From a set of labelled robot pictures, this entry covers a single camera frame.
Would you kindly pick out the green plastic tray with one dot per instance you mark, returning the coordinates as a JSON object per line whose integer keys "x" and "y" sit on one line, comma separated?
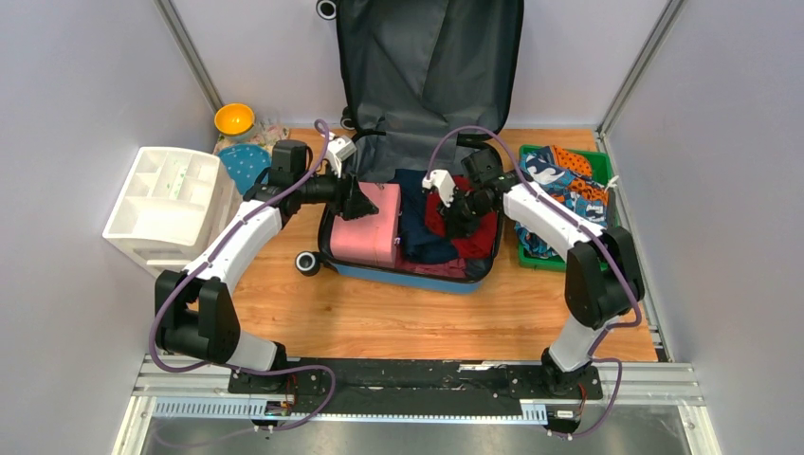
{"x": 535, "y": 252}

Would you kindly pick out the dark red garment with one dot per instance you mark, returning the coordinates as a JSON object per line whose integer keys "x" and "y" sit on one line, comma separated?
{"x": 474, "y": 246}

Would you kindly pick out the teal polka-dot plate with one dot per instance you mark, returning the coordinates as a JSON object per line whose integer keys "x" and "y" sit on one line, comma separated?
{"x": 246, "y": 165}

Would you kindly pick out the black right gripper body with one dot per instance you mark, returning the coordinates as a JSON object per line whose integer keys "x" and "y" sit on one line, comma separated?
{"x": 466, "y": 210}

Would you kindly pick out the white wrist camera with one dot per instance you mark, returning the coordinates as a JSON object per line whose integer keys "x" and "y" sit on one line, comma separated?
{"x": 442, "y": 183}
{"x": 338, "y": 150}

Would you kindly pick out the aluminium frame rail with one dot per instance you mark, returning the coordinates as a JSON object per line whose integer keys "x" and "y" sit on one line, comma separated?
{"x": 660, "y": 401}

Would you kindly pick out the yellow bowl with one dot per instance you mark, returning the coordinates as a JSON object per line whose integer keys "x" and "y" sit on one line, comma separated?
{"x": 234, "y": 119}

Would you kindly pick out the clear drinking glass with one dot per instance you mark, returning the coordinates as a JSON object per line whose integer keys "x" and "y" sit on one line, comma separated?
{"x": 269, "y": 119}

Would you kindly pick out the pink leather toiletry bag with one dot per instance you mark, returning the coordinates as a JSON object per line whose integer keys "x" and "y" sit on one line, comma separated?
{"x": 372, "y": 239}

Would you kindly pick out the white plastic drawer organizer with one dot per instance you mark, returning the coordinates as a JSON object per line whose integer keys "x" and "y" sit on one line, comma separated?
{"x": 173, "y": 204}

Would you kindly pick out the blue fish-print suitcase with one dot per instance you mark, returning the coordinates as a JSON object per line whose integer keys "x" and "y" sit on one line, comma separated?
{"x": 427, "y": 83}

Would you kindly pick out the navy blue garment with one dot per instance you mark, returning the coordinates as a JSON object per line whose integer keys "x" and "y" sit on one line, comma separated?
{"x": 419, "y": 244}

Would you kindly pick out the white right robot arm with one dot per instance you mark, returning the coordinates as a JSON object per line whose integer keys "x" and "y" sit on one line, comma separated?
{"x": 603, "y": 280}

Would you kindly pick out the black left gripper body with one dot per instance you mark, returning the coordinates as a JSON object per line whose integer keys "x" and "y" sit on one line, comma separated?
{"x": 327, "y": 190}

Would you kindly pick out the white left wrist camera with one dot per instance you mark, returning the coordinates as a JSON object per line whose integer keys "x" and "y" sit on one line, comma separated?
{"x": 338, "y": 150}

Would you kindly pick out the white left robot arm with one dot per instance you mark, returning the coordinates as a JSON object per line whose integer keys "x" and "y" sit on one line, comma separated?
{"x": 194, "y": 311}

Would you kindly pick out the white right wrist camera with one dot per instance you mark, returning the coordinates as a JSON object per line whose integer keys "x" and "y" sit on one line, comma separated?
{"x": 442, "y": 183}

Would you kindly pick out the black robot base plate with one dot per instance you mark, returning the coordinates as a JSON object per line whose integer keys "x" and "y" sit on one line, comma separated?
{"x": 427, "y": 388}

